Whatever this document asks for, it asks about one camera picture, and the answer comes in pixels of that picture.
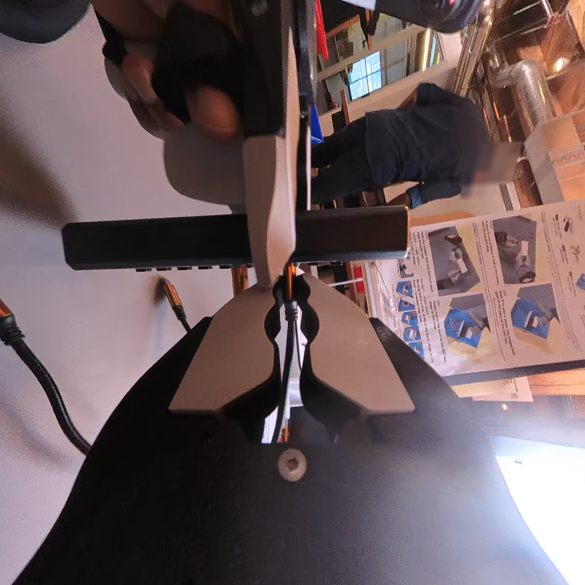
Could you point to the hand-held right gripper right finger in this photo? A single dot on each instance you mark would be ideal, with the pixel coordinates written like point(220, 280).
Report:
point(356, 361)

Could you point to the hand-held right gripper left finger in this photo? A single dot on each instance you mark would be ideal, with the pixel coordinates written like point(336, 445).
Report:
point(233, 361)

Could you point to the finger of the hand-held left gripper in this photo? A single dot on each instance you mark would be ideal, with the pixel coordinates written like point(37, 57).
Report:
point(269, 192)

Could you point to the long black usb hub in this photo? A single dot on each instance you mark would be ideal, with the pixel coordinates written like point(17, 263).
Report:
point(160, 237)

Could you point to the person's left hand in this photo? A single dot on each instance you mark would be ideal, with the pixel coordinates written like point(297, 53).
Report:
point(212, 114)

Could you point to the background window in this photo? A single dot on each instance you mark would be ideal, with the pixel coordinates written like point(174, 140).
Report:
point(365, 73)

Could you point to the printed instruction sheet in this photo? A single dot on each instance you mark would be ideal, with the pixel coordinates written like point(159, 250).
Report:
point(502, 283)

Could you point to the black backing panel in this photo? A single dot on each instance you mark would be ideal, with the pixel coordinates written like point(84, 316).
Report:
point(525, 371)

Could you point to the silver ceiling duct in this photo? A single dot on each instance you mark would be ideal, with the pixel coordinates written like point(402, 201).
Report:
point(525, 91)

